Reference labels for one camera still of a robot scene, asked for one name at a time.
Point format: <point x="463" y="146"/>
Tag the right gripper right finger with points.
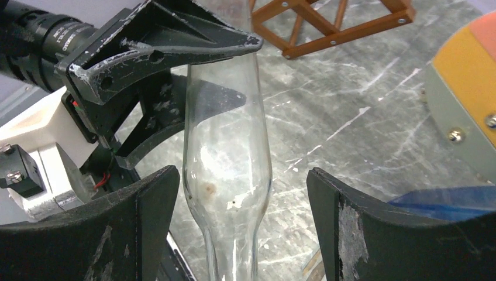
<point x="430" y="234"/>

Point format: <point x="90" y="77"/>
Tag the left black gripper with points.
<point x="120" y="90"/>

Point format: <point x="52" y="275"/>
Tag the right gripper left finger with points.
<point x="120" y="236"/>

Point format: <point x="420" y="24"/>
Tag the clear glass bottle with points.
<point x="227" y="170"/>

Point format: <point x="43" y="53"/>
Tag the brown wooden wine rack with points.
<point x="400" y="13"/>

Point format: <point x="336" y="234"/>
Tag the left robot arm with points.
<point x="27" y="54"/>

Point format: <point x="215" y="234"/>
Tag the cylindrical drawer cabinet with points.
<point x="460" y="93"/>

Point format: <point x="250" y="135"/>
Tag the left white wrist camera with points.
<point x="47" y="132"/>

